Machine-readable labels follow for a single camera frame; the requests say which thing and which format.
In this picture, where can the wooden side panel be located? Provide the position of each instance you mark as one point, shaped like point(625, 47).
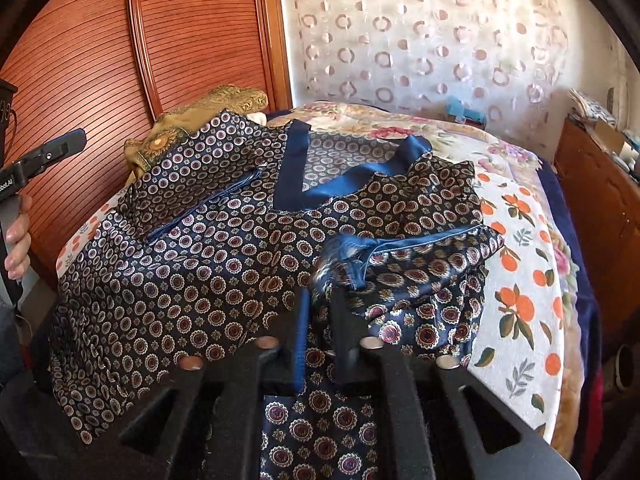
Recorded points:
point(275, 35)

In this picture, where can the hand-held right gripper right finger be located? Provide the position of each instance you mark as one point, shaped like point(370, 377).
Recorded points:
point(347, 340)

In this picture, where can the wooden slatted headboard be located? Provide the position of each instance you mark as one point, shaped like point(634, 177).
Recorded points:
point(100, 50)

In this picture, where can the floral plush blanket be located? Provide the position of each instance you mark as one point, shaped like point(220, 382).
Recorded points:
point(360, 122)

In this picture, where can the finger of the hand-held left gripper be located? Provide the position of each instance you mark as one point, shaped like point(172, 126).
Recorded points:
point(55, 152)

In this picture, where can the white pillow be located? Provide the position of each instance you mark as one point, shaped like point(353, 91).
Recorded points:
point(258, 117)

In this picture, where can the red cloth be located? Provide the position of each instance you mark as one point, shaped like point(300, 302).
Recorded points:
point(599, 410)

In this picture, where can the gold embroidered cushion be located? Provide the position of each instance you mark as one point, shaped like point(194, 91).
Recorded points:
point(210, 105)

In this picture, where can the sheer circle-patterned curtain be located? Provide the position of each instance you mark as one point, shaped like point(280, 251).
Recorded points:
point(410, 35)

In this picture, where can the teal plastic object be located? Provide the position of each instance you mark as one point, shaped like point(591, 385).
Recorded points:
point(465, 112)

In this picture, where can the navy blue blanket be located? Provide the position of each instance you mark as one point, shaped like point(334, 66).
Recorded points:
point(580, 270)

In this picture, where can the person's left forearm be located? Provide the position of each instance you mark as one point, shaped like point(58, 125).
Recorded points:
point(7, 345)

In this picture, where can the cardboard box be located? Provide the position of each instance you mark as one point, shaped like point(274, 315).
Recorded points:
point(610, 137)

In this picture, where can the person's left hand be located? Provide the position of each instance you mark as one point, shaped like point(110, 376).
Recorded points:
point(20, 245)

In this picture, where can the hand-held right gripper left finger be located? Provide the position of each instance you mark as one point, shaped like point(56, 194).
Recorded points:
point(301, 345)

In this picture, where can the white orange-print sheet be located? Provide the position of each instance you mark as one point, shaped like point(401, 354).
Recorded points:
point(520, 270)

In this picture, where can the wooden cabinet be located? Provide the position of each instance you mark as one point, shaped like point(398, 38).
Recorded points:
point(595, 210)

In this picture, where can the dark round bin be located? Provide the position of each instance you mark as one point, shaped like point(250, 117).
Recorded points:
point(625, 367)

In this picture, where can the navy patterned satin shirt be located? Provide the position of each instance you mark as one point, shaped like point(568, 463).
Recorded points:
point(200, 260)

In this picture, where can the stack of patterned papers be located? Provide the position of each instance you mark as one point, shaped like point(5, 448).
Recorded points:
point(590, 105)

